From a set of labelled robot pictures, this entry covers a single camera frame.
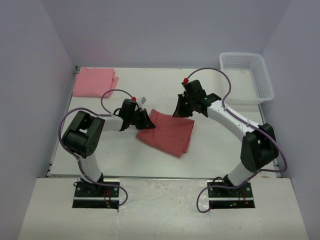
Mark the red t shirt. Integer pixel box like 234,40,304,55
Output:
136,109,195,158

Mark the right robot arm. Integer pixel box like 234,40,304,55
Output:
172,78,279,190

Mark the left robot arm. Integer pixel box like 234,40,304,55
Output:
58,97,156,187

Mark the folded pink t shirt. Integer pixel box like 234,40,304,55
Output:
72,67,119,98

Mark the white plastic basket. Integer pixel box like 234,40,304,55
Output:
219,52,275,105

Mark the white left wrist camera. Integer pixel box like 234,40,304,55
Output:
132,96,147,110

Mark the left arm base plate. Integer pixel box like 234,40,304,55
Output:
72,179,120,210

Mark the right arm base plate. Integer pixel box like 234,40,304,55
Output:
207,179,255,210

